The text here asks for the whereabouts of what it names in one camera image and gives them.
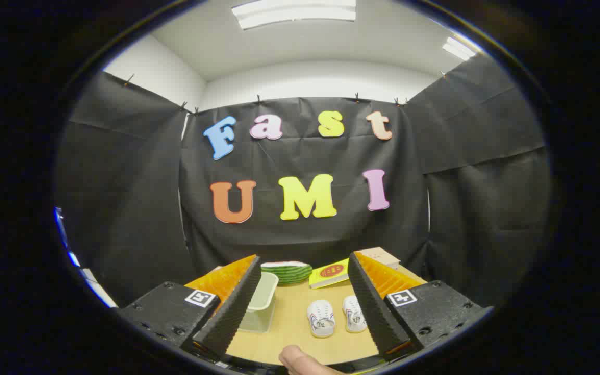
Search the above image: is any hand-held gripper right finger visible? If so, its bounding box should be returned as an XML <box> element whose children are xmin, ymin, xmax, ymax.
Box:
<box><xmin>348</xmin><ymin>252</ymin><xmax>494</xmax><ymax>361</ymax></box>

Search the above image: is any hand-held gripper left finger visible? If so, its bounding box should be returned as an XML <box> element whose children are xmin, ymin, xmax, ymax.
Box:
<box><xmin>117</xmin><ymin>254</ymin><xmax>262</xmax><ymax>361</ymax></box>

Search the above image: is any white canvas shoe striped side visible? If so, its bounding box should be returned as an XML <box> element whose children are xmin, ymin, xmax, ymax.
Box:
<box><xmin>342</xmin><ymin>295</ymin><xmax>368</xmax><ymax>333</ymax></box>
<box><xmin>307</xmin><ymin>299</ymin><xmax>336</xmax><ymax>338</ymax></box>

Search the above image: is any pale green fabric storage box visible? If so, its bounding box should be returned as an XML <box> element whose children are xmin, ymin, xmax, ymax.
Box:
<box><xmin>237</xmin><ymin>272</ymin><xmax>280</xmax><ymax>334</ymax></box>

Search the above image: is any beige book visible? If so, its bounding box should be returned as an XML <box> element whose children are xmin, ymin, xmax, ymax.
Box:
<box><xmin>357</xmin><ymin>247</ymin><xmax>401</xmax><ymax>270</ymax></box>

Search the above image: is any yellow book red circle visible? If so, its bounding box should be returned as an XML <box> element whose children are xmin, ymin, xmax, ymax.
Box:
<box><xmin>308</xmin><ymin>259</ymin><xmax>352</xmax><ymax>290</ymax></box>

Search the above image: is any watermelon slice plush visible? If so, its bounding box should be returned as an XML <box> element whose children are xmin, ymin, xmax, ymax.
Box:
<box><xmin>261</xmin><ymin>260</ymin><xmax>314</xmax><ymax>285</ymax></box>

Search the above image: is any black backdrop cloth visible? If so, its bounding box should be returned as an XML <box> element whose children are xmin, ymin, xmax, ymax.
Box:
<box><xmin>55</xmin><ymin>52</ymin><xmax>552</xmax><ymax>308</ymax></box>

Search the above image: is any long ceiling light panel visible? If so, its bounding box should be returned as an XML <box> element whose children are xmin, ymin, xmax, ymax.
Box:
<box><xmin>442</xmin><ymin>36</ymin><xmax>478</xmax><ymax>61</ymax></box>
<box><xmin>231</xmin><ymin>0</ymin><xmax>357</xmax><ymax>30</ymax></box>

